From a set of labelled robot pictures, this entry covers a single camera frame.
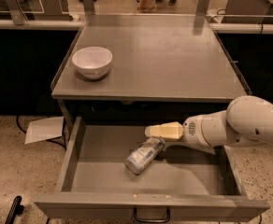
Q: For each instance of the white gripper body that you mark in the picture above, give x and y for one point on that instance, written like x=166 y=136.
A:
x=191 y=131

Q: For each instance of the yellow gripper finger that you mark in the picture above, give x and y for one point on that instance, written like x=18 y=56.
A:
x=168 y=134
x=170 y=127

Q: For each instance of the blue plastic bottle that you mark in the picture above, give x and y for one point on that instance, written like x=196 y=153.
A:
x=141 y=157

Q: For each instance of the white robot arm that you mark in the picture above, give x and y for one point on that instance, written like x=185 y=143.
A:
x=246 y=122

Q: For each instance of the open grey top drawer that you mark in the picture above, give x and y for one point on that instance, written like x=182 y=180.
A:
x=94 y=182

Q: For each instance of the grey metal counter cabinet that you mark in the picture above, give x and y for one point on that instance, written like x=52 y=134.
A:
x=162 y=67

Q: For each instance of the white ceramic bowl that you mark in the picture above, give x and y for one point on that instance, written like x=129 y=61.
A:
x=92 y=62

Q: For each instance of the white paper sheet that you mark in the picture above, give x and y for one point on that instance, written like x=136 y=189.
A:
x=44 y=129

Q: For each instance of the dark background desk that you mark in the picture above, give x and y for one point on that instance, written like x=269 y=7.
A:
x=249 y=12

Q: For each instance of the black object on floor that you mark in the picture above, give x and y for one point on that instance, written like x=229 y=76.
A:
x=15 y=210

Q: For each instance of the black drawer handle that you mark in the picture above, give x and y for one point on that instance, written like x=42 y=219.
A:
x=144 y=218

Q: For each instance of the right grey glass post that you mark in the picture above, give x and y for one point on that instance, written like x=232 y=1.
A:
x=202 y=7

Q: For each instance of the grey glass post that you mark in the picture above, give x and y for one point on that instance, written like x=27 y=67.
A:
x=202 y=7
x=88 y=0
x=16 y=12

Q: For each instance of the middle grey glass post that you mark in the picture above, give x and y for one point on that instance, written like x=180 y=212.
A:
x=88 y=0

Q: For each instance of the left grey glass post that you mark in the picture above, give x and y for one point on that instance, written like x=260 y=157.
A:
x=16 y=12

